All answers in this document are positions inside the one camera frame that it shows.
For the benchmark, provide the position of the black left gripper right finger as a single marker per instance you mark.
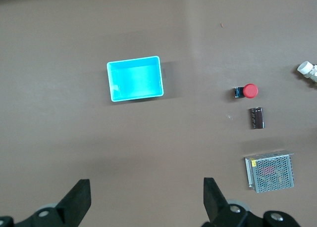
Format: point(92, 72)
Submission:
point(223, 212)

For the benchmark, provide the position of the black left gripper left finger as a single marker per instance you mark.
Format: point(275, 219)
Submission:
point(67, 209)

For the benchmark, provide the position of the red push button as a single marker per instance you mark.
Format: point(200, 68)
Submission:
point(250, 91)

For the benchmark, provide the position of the metal mesh power supply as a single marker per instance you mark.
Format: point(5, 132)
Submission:
point(271, 173)

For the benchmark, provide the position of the dark brown cylindrical capacitor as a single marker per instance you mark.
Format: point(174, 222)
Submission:
point(257, 118)

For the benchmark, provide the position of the cyan plastic bin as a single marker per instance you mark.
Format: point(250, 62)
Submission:
point(136, 81)

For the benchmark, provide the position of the metal fitting with white caps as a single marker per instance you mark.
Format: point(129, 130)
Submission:
point(305, 68)

